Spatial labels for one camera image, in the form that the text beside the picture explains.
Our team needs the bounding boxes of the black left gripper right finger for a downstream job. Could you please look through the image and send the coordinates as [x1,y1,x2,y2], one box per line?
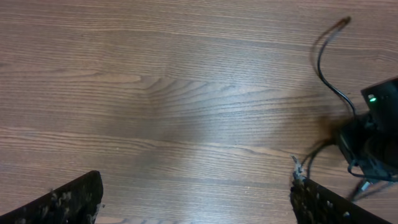
[290,156,389,224]

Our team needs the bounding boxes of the black smooth usb cable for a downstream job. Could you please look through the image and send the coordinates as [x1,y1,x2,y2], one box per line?
[300,16,374,202]

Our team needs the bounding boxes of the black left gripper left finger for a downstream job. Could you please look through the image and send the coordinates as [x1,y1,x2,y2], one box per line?
[1,170,103,224]

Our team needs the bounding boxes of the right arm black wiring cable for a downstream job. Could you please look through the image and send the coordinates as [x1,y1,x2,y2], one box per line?
[346,158,398,184]

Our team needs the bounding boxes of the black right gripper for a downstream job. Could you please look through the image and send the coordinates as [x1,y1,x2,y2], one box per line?
[334,113,397,182]

